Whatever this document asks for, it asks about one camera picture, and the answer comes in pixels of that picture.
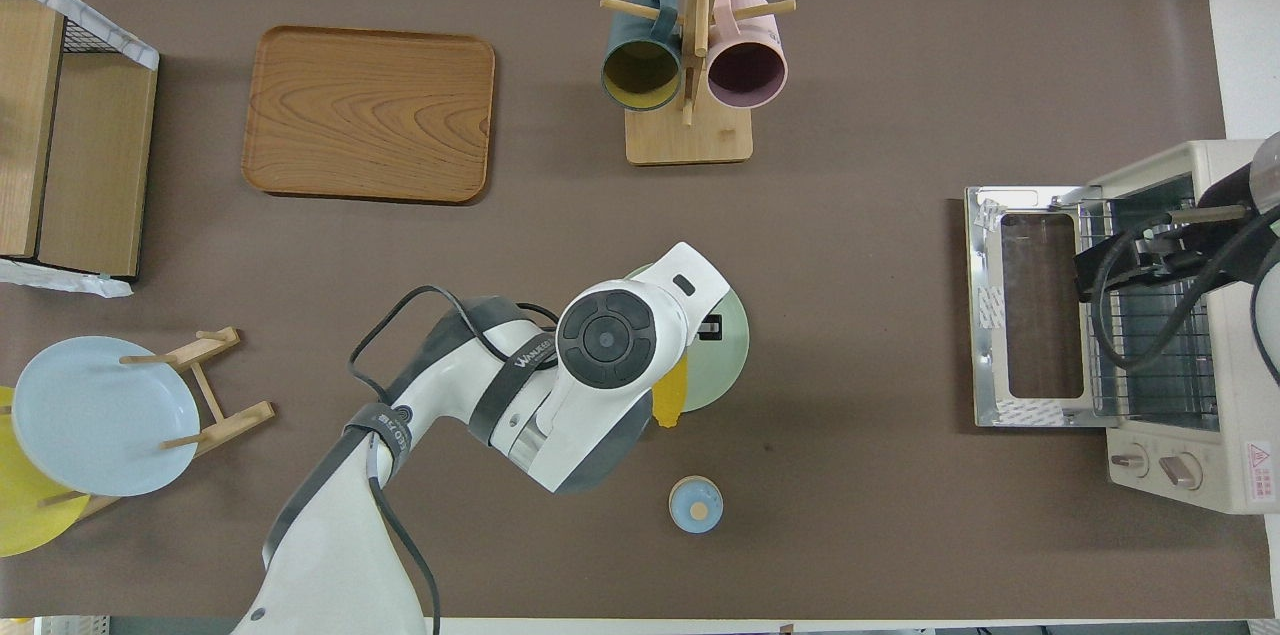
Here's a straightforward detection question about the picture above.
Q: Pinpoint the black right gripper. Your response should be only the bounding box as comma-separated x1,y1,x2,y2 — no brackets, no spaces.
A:
1073,213,1218,305

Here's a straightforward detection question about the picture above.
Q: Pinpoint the pale green plate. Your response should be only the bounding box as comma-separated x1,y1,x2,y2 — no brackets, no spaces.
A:
625,263,751,414

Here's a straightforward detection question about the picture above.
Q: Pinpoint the yellow corn cob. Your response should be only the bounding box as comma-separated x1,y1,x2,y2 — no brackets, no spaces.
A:
651,355,692,430

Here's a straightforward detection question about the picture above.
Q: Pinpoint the cream toaster oven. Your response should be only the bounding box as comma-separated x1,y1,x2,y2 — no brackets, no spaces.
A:
1085,139,1280,516

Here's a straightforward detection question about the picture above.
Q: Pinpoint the small blue call bell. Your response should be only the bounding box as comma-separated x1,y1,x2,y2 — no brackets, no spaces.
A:
668,475,725,535

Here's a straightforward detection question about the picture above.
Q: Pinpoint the wooden mug rack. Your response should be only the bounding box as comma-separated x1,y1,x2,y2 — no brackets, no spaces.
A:
599,0,799,166

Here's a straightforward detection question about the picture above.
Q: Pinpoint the brown table mat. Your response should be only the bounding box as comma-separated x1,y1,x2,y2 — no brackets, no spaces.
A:
0,0,1277,621

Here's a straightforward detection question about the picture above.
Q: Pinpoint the pink mug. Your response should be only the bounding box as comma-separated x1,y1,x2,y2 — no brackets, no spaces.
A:
705,0,791,111

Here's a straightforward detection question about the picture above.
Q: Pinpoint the dark blue mug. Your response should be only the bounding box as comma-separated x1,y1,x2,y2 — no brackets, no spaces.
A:
600,0,685,113

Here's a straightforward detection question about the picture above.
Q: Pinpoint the brown wooden tray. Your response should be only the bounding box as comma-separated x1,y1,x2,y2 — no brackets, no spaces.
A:
241,25,498,206

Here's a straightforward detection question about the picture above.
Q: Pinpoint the wooden plate rack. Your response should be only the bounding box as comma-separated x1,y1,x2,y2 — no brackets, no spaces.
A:
40,326,277,522

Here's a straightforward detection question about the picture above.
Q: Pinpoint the light blue plate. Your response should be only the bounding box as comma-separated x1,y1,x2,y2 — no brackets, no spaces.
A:
12,336,202,498

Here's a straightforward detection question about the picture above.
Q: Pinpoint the white checkered cloth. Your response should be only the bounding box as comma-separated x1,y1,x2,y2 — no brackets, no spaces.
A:
0,0,162,300

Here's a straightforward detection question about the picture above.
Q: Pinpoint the yellow plate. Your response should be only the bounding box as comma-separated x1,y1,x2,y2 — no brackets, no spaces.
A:
0,385,92,558

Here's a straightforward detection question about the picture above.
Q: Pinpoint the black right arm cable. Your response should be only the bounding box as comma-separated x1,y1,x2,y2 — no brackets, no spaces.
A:
1089,203,1280,373

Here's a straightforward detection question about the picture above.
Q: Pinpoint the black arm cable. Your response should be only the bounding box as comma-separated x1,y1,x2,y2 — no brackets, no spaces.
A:
347,285,561,635
1089,203,1280,373

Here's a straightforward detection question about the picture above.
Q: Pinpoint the metal wire oven rack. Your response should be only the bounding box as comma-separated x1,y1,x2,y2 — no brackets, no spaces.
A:
1078,177,1224,422

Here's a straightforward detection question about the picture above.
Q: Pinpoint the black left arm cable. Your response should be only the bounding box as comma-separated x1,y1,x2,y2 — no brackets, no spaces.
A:
347,285,561,635

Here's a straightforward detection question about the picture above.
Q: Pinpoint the black wire basket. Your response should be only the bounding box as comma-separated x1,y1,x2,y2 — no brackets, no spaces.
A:
0,0,153,58

